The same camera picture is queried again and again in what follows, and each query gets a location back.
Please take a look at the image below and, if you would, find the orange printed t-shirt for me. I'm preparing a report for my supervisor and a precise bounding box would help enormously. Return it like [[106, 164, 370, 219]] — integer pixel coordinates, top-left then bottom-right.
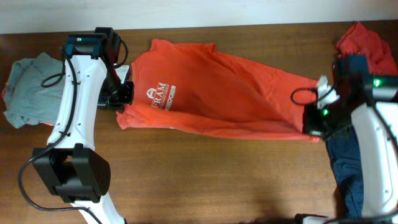
[[117, 39, 316, 141]]

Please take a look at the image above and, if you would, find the folded grey t-shirt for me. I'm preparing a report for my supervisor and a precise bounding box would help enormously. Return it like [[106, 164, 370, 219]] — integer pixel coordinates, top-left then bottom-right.
[[3, 53, 65, 128]]

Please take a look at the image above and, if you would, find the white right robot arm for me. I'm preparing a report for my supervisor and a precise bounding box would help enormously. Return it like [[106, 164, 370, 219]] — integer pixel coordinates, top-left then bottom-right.
[[295, 55, 397, 223]]

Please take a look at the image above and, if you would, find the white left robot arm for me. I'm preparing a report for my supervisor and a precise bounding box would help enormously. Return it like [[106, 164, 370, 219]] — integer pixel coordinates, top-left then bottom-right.
[[29, 27, 134, 223]]

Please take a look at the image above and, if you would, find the navy blue garment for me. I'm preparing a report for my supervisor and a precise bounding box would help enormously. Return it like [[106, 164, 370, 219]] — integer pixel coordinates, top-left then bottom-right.
[[325, 127, 364, 218]]

